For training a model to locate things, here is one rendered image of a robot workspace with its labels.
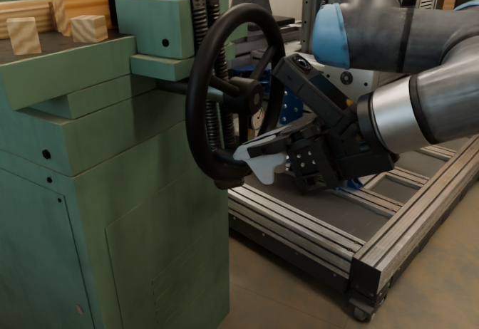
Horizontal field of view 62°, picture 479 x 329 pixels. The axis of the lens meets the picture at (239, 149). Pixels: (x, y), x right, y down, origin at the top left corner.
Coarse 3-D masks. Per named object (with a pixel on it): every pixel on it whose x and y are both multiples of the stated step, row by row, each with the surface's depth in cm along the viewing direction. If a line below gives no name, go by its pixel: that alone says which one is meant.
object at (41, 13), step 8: (24, 8) 66; (32, 8) 66; (40, 8) 67; (48, 8) 68; (0, 16) 62; (8, 16) 63; (16, 16) 64; (24, 16) 65; (32, 16) 66; (40, 16) 67; (48, 16) 68; (0, 24) 62; (40, 24) 67; (48, 24) 69; (0, 32) 62; (8, 32) 63; (40, 32) 68
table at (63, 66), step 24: (0, 48) 56; (48, 48) 56; (72, 48) 57; (96, 48) 60; (120, 48) 64; (0, 72) 49; (24, 72) 51; (48, 72) 54; (72, 72) 57; (96, 72) 61; (120, 72) 65; (144, 72) 65; (168, 72) 62; (0, 96) 51; (24, 96) 52; (48, 96) 55
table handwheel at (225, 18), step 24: (216, 24) 54; (240, 24) 58; (264, 24) 64; (216, 48) 54; (192, 72) 53; (192, 96) 53; (216, 96) 66; (240, 96) 62; (192, 120) 54; (240, 120) 67; (264, 120) 76; (192, 144) 56; (240, 144) 69; (216, 168) 61
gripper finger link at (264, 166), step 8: (272, 136) 51; (248, 144) 54; (256, 144) 51; (240, 152) 53; (280, 152) 50; (248, 160) 53; (256, 160) 53; (264, 160) 52; (272, 160) 51; (280, 160) 50; (256, 168) 53; (264, 168) 52; (272, 168) 52; (264, 176) 53; (272, 176) 52
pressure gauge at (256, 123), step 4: (260, 108) 98; (252, 116) 95; (256, 116) 97; (260, 116) 99; (252, 120) 95; (256, 120) 97; (260, 120) 99; (252, 124) 95; (256, 124) 98; (260, 124) 100; (248, 128) 99; (252, 128) 97; (256, 128) 98; (248, 132) 100
